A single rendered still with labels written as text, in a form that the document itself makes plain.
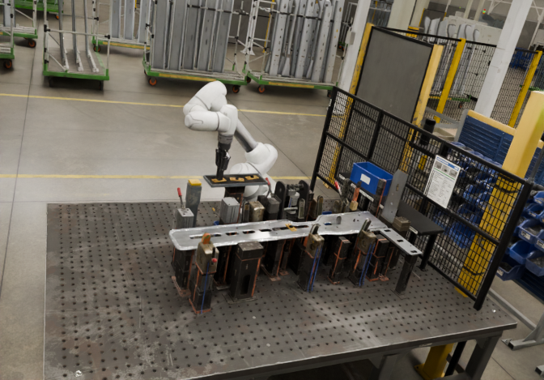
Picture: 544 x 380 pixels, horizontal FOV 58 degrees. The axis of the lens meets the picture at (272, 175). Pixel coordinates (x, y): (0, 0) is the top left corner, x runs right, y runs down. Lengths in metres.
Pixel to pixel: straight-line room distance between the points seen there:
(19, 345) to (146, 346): 1.25
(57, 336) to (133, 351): 0.34
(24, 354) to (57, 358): 1.07
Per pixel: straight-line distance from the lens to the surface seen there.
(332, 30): 10.87
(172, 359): 2.34
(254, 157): 3.42
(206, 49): 9.86
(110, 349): 2.38
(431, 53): 4.83
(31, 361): 3.37
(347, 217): 3.14
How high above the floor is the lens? 2.33
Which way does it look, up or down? 22 degrees down
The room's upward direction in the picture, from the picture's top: 11 degrees clockwise
